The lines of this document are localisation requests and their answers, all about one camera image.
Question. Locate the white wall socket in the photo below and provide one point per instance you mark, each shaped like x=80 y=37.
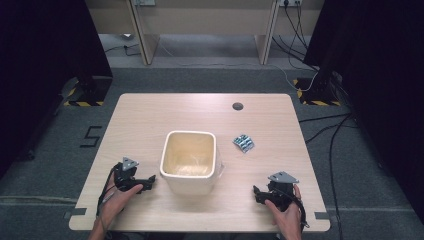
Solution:
x=144 y=2
x=289 y=2

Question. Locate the person's right hand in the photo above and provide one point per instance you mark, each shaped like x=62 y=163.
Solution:
x=288 y=220

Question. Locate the small white floor object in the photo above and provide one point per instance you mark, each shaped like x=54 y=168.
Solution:
x=126 y=35

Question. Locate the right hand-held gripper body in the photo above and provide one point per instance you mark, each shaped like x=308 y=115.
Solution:
x=280 y=193

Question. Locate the person's left hand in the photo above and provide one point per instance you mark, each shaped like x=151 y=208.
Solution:
x=117 y=201

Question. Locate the black curtain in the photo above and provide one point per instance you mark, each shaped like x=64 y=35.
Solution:
x=380 y=83
x=40 y=66

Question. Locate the black tape floor marker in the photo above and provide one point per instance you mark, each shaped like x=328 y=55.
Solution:
x=90 y=136

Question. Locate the silver blue blister pack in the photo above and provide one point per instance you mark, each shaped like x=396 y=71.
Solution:
x=243 y=143

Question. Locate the cream plastic waste bin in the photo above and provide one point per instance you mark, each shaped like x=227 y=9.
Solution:
x=190 y=160

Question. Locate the black stand base striped tape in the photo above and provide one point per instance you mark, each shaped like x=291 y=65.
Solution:
x=87 y=93
x=316 y=95

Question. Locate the grey round table grommet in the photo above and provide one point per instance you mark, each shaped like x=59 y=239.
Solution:
x=237 y=106

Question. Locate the grey tape strip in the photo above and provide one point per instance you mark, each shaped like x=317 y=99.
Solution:
x=322 y=215

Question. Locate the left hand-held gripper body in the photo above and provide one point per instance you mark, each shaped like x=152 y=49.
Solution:
x=126 y=176

